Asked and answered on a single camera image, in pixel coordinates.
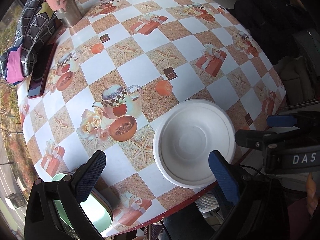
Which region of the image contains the pink steel tumbler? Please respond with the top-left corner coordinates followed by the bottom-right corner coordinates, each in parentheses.
top-left (46, 0), bottom-right (82, 28)

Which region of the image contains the green square plate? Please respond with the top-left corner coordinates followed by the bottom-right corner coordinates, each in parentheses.
top-left (52, 173), bottom-right (113, 233)

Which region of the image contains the dark checked cloth pouch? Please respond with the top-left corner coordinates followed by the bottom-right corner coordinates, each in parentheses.
top-left (1, 0), bottom-right (61, 85)

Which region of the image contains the red case smartphone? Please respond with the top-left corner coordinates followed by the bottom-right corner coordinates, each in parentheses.
top-left (27, 42), bottom-right (57, 99)

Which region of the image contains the patterned vinyl tablecloth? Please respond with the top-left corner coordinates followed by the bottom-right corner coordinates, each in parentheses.
top-left (17, 0), bottom-right (286, 237)

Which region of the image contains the white paper bowl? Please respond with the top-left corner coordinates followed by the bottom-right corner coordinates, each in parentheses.
top-left (153, 99), bottom-right (236, 189)

